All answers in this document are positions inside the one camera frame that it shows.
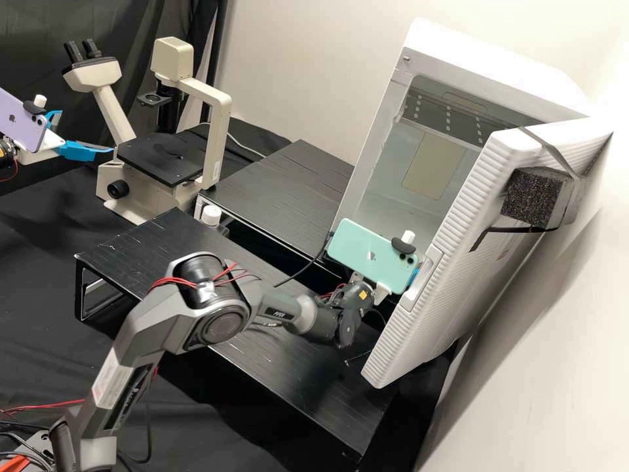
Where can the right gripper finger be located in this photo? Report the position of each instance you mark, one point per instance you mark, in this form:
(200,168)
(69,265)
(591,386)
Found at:
(417,279)

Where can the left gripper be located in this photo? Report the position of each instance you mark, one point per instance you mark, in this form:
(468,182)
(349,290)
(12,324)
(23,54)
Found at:
(37,156)

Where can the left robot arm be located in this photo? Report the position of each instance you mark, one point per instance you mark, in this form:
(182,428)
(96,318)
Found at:
(7,152)

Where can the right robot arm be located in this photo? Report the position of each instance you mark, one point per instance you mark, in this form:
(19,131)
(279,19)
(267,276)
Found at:
(206,305)

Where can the cream microscope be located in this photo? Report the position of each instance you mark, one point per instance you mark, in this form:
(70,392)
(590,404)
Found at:
(162,157)

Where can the incubator door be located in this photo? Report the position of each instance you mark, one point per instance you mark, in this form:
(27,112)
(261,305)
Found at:
(467,255)

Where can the white incubator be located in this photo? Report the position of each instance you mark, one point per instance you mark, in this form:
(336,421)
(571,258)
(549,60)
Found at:
(378,162)

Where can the black platform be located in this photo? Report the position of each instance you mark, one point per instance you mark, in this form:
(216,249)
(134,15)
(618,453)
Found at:
(295,376)
(275,196)

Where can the white-capped bottle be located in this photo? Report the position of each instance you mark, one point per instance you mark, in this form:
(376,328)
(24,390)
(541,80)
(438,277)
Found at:
(212,216)

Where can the left wrist camera phone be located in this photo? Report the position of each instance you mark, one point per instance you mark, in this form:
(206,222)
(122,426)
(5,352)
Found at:
(19,123)

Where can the wrist camera phone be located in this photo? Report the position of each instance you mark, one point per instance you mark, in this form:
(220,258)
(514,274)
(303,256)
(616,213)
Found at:
(363,251)
(19,123)

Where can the right wrist camera phone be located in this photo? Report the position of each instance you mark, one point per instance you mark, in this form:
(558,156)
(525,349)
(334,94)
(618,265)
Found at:
(363,251)

